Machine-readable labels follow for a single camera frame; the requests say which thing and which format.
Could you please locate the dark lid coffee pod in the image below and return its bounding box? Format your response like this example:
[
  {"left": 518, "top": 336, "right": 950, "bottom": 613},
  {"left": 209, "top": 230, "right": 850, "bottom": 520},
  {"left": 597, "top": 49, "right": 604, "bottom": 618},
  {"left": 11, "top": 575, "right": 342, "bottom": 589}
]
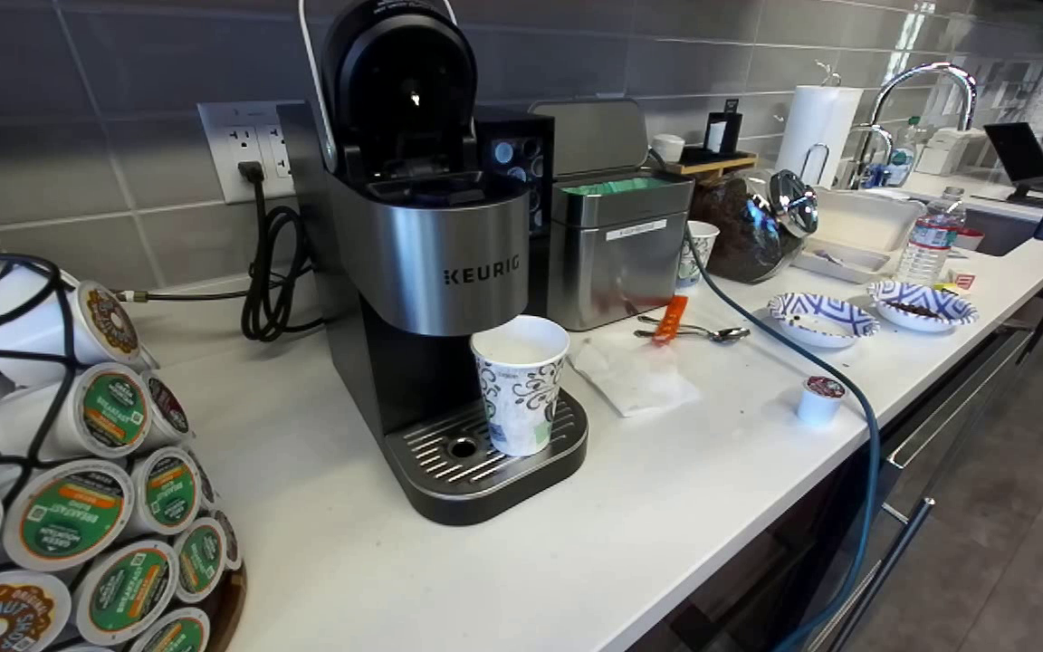
[{"left": 143, "top": 371, "right": 197, "bottom": 446}]

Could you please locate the chrome sink faucet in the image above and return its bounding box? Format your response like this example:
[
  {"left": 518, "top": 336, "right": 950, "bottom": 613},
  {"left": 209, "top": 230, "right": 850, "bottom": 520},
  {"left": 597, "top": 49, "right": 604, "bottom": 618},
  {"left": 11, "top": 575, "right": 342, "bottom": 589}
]
[{"left": 863, "top": 57, "right": 987, "bottom": 189}]

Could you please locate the patterned white paper cup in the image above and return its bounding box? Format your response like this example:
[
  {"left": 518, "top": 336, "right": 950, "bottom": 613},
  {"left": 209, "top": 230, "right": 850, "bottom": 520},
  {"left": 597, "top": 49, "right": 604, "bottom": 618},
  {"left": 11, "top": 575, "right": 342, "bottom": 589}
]
[{"left": 466, "top": 313, "right": 577, "bottom": 459}]

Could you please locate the white paper towel roll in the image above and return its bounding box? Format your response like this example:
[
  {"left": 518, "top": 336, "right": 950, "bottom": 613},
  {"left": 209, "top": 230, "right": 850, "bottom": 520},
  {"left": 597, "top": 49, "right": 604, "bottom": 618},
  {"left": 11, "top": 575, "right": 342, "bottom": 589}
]
[{"left": 775, "top": 81, "right": 865, "bottom": 191}]

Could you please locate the green lid coffee pod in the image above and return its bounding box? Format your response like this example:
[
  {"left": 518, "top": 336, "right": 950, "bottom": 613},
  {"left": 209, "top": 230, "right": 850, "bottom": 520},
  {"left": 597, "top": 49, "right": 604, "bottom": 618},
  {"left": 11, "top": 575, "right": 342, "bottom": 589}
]
[
  {"left": 69, "top": 535, "right": 181, "bottom": 649},
  {"left": 0, "top": 363, "right": 158, "bottom": 465},
  {"left": 169, "top": 514, "right": 232, "bottom": 604},
  {"left": 126, "top": 604, "right": 213, "bottom": 652},
  {"left": 126, "top": 442, "right": 209, "bottom": 543},
  {"left": 0, "top": 457, "right": 137, "bottom": 575}
]

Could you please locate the silver drawer handle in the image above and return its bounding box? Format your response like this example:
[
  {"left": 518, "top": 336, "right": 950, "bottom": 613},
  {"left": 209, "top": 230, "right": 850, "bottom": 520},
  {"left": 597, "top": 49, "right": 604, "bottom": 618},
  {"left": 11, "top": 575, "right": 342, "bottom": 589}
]
[{"left": 885, "top": 318, "right": 1040, "bottom": 475}]

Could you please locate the black power cord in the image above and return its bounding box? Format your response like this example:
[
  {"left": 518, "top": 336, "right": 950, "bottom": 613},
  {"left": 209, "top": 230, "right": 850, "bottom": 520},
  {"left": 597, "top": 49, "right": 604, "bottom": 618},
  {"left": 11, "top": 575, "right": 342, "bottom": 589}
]
[{"left": 119, "top": 157, "right": 323, "bottom": 347}]

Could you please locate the white rectangular container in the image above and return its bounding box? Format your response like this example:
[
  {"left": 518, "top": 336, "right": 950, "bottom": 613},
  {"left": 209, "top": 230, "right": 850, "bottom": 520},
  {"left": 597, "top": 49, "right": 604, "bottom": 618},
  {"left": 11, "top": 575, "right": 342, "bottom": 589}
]
[{"left": 816, "top": 184, "right": 932, "bottom": 276}]

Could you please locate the blue cable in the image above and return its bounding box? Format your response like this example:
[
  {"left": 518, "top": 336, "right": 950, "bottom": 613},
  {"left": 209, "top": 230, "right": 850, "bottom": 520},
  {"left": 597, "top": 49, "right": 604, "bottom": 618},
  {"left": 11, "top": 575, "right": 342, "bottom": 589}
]
[{"left": 677, "top": 224, "right": 888, "bottom": 652}]

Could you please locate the small black bottle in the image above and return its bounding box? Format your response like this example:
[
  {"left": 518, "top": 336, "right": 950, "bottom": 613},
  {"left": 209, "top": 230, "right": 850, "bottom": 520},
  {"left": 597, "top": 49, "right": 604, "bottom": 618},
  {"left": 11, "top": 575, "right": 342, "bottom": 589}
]
[{"left": 703, "top": 100, "right": 746, "bottom": 165}]

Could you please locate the dark round kettle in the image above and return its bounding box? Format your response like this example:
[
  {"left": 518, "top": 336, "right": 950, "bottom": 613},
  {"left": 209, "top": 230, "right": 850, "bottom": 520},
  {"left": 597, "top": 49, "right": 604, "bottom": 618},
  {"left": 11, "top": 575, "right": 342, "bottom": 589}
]
[{"left": 691, "top": 167, "right": 827, "bottom": 288}]

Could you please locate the black drawer handle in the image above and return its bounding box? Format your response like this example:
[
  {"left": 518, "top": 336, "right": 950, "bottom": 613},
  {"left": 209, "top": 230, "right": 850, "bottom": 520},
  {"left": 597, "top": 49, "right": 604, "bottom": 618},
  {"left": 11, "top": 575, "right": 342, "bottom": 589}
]
[{"left": 827, "top": 492, "right": 942, "bottom": 652}]

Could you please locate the clear plastic water bottle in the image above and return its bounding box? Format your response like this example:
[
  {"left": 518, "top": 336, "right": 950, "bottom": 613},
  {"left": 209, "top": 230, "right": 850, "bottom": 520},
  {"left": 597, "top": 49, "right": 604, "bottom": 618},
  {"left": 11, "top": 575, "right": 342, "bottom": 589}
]
[{"left": 906, "top": 184, "right": 972, "bottom": 290}]

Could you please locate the white wall power outlet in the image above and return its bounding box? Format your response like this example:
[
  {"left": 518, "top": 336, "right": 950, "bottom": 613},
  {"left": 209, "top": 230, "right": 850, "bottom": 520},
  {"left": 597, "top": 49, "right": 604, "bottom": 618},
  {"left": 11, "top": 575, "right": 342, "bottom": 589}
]
[{"left": 197, "top": 100, "right": 301, "bottom": 207}]

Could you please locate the black wire pod carousel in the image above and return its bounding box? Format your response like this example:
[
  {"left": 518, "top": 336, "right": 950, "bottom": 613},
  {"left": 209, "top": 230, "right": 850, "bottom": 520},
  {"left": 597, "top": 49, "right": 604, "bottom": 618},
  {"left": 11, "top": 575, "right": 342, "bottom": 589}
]
[{"left": 0, "top": 252, "right": 250, "bottom": 652}]

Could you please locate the maroon lid Starbucks coffee pod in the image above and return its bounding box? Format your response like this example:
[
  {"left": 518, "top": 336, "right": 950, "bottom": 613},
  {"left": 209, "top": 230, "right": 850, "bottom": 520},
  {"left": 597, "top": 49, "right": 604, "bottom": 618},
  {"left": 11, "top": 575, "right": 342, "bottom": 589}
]
[{"left": 792, "top": 372, "right": 850, "bottom": 430}]

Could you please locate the small orange packet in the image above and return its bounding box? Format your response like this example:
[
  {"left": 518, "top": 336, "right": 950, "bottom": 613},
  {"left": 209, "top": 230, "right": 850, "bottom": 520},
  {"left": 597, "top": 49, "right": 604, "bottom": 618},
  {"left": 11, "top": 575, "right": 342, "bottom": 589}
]
[{"left": 652, "top": 295, "right": 691, "bottom": 347}]

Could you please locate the black tablet on stand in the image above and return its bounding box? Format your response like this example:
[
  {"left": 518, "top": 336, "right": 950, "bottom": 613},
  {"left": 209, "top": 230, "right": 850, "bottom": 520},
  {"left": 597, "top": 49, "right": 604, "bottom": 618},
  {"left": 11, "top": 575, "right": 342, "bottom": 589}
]
[{"left": 982, "top": 118, "right": 1043, "bottom": 203}]

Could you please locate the white paper napkin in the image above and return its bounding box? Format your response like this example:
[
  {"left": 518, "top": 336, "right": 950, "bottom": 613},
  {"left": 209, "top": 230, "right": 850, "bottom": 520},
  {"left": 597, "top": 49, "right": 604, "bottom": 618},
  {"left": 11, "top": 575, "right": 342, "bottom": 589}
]
[{"left": 568, "top": 330, "right": 705, "bottom": 423}]

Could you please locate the silver black Keurig coffeemaker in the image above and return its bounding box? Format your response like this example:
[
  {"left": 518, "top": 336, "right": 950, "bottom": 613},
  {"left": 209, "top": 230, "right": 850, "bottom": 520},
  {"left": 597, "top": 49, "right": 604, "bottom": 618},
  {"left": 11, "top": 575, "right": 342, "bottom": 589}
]
[{"left": 291, "top": 0, "right": 593, "bottom": 529}]

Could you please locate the white mug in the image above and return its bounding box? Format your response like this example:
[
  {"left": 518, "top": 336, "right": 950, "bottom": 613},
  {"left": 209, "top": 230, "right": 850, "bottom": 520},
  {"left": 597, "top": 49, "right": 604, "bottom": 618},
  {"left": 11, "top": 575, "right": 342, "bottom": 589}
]
[{"left": 649, "top": 132, "right": 688, "bottom": 170}]

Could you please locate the metal spoon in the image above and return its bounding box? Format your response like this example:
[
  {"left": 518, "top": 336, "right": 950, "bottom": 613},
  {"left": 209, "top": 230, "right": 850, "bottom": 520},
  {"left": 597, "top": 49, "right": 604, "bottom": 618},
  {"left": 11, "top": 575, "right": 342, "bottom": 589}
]
[{"left": 635, "top": 313, "right": 755, "bottom": 347}]

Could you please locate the wooden tray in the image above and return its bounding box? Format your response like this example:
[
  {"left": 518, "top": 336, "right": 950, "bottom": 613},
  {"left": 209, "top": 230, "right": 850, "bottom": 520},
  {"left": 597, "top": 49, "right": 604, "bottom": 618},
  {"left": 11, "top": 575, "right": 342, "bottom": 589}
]
[{"left": 674, "top": 148, "right": 756, "bottom": 183}]

